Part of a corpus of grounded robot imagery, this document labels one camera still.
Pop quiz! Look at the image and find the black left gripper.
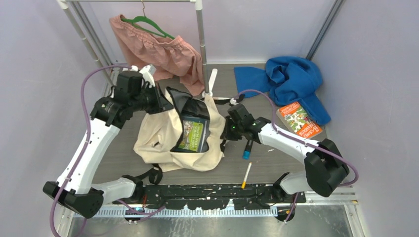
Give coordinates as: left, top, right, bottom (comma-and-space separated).
129, 81, 173, 115

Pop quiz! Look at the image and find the cream canvas backpack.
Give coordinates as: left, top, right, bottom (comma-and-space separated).
133, 87, 238, 185

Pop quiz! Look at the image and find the green paperback book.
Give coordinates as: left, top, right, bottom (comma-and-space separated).
176, 120, 208, 153

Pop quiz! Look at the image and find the teal hardcover book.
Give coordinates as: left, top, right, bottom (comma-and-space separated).
171, 115, 210, 153

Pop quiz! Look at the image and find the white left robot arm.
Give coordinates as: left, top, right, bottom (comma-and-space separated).
43, 65, 173, 219

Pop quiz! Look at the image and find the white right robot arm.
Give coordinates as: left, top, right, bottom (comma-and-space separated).
222, 104, 350, 203

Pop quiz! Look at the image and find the black blue highlighter marker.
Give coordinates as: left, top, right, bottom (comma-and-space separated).
242, 140, 253, 160

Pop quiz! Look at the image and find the pink garment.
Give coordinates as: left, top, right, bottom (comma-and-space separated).
109, 15, 205, 96

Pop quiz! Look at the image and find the orange paperback book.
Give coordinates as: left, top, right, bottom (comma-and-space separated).
276, 102, 323, 139

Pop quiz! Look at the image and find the white yellow pen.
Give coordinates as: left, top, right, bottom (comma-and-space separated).
241, 162, 252, 189

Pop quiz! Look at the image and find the blue cloth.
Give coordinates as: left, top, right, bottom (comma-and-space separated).
234, 56, 332, 125

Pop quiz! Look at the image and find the green clothes hanger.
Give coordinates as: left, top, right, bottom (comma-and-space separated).
121, 0, 175, 40

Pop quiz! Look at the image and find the metal clothes rack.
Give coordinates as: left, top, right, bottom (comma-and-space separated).
56, 0, 218, 109

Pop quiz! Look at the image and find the metal corner pole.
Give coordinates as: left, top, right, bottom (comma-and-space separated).
306, 0, 346, 60

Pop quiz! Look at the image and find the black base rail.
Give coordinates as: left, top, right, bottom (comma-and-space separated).
123, 184, 295, 210

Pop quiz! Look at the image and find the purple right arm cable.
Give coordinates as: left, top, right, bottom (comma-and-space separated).
234, 89, 359, 225

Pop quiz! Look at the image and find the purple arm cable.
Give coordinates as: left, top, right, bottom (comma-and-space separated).
49, 65, 166, 237
234, 89, 359, 225

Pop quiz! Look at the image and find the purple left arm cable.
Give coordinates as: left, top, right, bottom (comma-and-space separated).
49, 65, 166, 237

